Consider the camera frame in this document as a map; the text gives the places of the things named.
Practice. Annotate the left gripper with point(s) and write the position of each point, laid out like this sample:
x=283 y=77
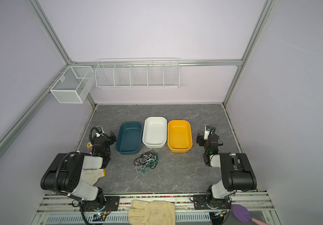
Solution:
x=111 y=138

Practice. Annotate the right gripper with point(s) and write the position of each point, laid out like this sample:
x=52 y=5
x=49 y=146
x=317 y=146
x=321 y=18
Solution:
x=201 y=139

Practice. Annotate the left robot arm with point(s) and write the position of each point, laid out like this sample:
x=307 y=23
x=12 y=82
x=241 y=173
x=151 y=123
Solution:
x=63 y=176

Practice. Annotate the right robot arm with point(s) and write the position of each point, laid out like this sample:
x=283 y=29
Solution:
x=236 y=173

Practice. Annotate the pink toy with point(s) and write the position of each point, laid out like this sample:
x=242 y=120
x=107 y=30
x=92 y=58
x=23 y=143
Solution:
x=89 y=146

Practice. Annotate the yellow plastic bin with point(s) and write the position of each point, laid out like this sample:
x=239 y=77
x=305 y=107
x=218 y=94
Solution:
x=179 y=136

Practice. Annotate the teal plastic bin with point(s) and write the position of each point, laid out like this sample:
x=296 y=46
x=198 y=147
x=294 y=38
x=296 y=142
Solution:
x=129 y=138

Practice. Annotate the white knit glove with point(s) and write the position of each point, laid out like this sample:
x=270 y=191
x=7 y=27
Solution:
x=92 y=176

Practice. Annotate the white plastic bin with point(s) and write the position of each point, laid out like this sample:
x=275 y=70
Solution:
x=155 y=132

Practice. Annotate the small white mesh basket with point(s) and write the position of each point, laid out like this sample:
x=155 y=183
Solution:
x=74 y=85

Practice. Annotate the purple brush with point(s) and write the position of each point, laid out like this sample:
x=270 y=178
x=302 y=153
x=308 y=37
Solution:
x=243 y=215

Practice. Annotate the beige leather glove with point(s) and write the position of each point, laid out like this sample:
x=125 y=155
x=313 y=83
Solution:
x=152 y=213

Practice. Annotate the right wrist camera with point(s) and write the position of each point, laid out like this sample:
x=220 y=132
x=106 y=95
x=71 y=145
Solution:
x=207 y=131

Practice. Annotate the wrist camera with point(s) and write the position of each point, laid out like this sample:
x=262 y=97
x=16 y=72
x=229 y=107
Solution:
x=99 y=131
x=207 y=131

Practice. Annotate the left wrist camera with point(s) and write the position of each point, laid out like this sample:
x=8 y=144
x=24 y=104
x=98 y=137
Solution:
x=99 y=131

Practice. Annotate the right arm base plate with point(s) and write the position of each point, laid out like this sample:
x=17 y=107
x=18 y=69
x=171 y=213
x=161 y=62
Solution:
x=203 y=202

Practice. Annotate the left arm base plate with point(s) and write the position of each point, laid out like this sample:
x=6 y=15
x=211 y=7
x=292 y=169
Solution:
x=109 y=203

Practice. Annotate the long white wire basket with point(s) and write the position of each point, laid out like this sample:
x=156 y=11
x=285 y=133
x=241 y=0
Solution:
x=138 y=73

